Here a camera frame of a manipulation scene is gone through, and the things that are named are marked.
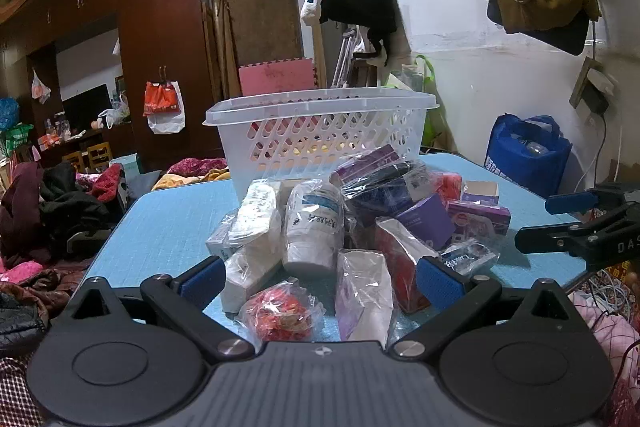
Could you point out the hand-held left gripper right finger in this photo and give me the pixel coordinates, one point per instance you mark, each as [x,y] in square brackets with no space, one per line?
[440,281]

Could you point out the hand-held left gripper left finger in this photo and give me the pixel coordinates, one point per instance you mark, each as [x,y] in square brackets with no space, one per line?
[202,281]

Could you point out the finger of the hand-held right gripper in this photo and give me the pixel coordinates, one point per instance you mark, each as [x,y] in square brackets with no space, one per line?
[567,203]
[542,239]

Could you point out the purple cardboard box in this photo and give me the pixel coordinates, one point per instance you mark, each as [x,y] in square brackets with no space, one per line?
[422,219]

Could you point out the white plastic basket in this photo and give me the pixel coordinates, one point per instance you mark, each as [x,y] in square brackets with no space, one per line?
[320,107]

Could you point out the blue blister pack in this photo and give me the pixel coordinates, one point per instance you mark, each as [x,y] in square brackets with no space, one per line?
[465,257]

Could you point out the small blue white box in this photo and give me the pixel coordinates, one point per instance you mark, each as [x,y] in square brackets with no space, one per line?
[219,246]

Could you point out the red plastic-wrapped pack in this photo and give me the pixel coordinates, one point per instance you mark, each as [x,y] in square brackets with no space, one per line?
[400,267]

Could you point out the plain white tissue pack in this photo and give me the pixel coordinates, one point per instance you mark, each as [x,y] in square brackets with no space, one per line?
[247,272]

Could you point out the blue tote bag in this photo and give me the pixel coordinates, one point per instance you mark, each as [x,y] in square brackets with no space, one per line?
[530,157]

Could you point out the magenta box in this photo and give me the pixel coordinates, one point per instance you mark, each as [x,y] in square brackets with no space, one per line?
[482,213]

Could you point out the clear-bagged purple white pack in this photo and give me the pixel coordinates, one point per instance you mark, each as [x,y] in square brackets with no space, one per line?
[365,302]

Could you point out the small purple white box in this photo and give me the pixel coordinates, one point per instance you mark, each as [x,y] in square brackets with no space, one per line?
[480,192]

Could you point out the red candy packet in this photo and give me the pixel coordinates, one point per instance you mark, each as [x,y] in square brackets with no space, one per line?
[277,312]

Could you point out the plastic-wrapped white pack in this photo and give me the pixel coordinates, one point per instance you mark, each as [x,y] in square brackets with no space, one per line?
[255,212]

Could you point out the small red packet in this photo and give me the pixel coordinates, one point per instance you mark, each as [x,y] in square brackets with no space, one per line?
[447,187]

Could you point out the pink checked cloth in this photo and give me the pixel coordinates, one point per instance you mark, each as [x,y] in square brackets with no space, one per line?
[617,342]

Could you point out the dark purple plastic-wrapped pack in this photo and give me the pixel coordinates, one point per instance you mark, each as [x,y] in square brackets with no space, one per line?
[380,194]

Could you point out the pink floral blanket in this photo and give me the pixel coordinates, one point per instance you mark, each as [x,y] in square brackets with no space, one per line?
[195,167]

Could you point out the white plastic bottle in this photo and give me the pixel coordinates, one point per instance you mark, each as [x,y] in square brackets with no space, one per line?
[312,247]

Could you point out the long purple box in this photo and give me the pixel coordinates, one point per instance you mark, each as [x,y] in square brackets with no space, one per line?
[365,162]

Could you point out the black garment pile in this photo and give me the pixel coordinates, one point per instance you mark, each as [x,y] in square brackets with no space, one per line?
[75,202]

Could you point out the green white shopping bag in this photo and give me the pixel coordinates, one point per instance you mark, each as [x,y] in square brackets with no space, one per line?
[432,117]

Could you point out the dark blue hanging garment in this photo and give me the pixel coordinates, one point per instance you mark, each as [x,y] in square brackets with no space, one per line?
[560,37]

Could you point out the maroon garment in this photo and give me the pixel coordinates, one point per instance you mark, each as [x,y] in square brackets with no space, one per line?
[20,207]

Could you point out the black television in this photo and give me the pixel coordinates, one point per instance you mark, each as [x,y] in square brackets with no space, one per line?
[87,107]

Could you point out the pink foam mat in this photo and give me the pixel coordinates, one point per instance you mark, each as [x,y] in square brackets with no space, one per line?
[275,79]

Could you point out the green printed bag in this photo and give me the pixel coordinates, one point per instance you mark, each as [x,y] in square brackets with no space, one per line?
[17,138]

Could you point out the metal crutch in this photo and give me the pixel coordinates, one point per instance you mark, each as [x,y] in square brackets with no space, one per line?
[345,57]

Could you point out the white orange plastic bag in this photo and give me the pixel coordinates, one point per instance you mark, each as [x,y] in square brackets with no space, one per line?
[40,88]

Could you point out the blue plastic bag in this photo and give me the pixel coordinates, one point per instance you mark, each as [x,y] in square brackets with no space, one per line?
[7,113]

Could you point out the brown wooden wardrobe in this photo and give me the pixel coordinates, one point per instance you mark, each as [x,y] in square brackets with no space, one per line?
[165,7]

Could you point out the brown wooden board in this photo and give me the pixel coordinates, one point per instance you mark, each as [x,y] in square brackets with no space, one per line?
[260,7]

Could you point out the black hanging garment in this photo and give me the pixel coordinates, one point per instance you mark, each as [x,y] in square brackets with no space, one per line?
[360,2]

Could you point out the wall power socket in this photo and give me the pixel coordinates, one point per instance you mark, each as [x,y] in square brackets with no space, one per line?
[597,84]

